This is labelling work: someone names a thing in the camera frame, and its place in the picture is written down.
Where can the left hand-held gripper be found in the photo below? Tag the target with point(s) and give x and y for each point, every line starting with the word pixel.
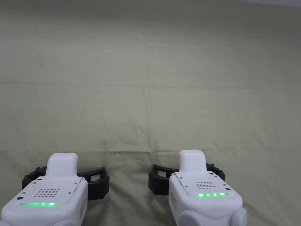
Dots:
pixel 49 188

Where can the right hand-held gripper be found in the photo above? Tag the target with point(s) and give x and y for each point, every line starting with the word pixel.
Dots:
pixel 202 188

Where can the bed with pale green sheet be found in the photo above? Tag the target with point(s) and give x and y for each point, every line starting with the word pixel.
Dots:
pixel 150 77

